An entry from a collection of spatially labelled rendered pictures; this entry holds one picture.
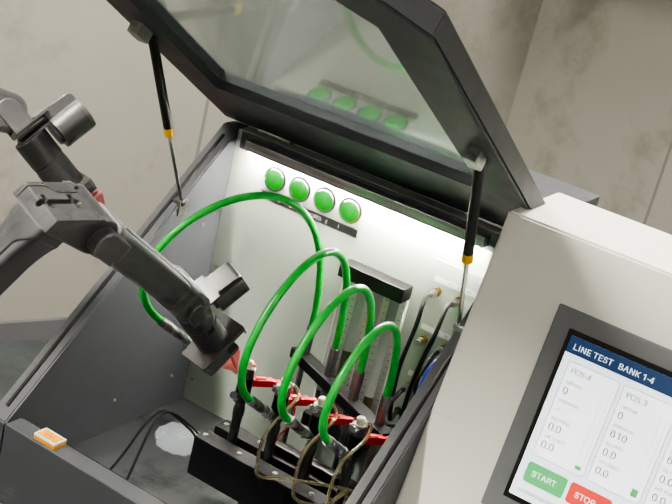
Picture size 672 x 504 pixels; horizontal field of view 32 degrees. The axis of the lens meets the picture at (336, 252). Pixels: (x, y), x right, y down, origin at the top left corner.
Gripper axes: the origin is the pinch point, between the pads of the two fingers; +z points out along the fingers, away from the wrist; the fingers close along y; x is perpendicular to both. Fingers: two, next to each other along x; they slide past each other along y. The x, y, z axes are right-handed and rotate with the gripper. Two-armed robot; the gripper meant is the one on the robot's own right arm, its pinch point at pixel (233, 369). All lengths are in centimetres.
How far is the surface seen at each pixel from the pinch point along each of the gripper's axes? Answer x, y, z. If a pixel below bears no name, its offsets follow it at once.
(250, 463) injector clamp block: -7.8, -9.4, 12.2
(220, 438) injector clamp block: 1.2, -9.2, 12.2
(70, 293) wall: 209, 17, 143
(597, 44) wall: 142, 248, 189
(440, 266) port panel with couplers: -11.8, 40.4, 8.5
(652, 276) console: -56, 48, -10
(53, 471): 11.7, -33.7, -2.1
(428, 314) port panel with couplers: -12.0, 33.8, 15.7
